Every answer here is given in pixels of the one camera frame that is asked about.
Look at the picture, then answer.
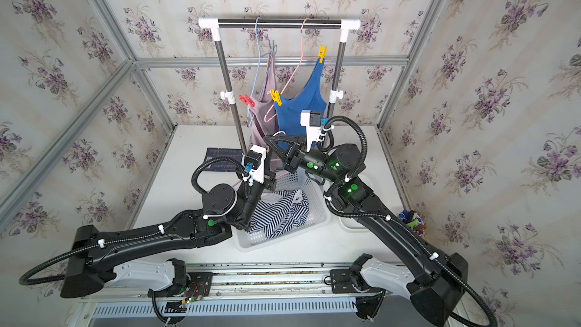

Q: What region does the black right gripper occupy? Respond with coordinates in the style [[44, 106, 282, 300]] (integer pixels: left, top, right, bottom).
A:
[[269, 135, 346, 189]]

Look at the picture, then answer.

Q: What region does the blue white striped tank top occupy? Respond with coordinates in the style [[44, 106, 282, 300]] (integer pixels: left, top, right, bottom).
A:
[[248, 189, 310, 240]]

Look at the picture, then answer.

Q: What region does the pink tank top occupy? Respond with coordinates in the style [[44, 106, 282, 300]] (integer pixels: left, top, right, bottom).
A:
[[248, 52, 279, 148]]

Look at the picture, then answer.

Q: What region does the red clothespin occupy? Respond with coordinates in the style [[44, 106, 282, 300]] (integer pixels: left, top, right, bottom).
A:
[[238, 95, 256, 107]]

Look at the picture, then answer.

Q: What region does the light blue wire hanger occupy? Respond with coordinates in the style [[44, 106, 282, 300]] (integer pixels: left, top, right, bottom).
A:
[[247, 16, 263, 128]]

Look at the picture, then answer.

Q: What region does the grey clothespin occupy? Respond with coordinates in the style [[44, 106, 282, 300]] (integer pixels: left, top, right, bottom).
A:
[[269, 40, 278, 56]]

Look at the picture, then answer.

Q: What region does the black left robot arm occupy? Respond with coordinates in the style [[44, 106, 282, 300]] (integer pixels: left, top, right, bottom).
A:
[[18, 157, 276, 298]]

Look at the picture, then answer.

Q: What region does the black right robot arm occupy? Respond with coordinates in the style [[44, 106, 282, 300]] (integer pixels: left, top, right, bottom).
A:
[[264, 116, 498, 326]]

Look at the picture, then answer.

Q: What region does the white perforated plastic basket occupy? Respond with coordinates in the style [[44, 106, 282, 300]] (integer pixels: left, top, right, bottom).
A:
[[233, 170, 331, 252]]

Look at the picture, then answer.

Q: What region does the yellow lower clothespin blue top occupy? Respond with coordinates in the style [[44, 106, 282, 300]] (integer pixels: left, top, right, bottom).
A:
[[269, 89, 282, 107]]

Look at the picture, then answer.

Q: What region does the yellow clothespin blue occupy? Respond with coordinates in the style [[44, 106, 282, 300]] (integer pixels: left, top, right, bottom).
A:
[[269, 89, 282, 107], [318, 45, 328, 63]]

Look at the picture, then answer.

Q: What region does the white plastic tray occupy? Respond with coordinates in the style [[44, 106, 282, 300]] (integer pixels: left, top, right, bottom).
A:
[[339, 174, 372, 233]]

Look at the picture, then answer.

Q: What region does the yellow upper clothespin blue top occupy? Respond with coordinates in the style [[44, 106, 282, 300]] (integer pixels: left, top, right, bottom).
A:
[[318, 45, 328, 63]]

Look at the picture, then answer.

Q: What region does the pink pen cup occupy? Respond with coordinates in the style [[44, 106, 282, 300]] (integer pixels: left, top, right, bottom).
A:
[[398, 210, 427, 236]]

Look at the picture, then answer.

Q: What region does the white metal clothes rack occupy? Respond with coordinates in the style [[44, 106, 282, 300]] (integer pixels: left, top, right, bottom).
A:
[[198, 18, 361, 151]]

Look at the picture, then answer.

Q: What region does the pink wire hanger blue top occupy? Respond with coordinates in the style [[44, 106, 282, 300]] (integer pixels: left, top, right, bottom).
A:
[[277, 17, 319, 101]]

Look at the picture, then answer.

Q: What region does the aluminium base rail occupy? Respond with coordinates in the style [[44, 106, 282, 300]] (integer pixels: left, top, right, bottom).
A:
[[79, 260, 459, 321]]

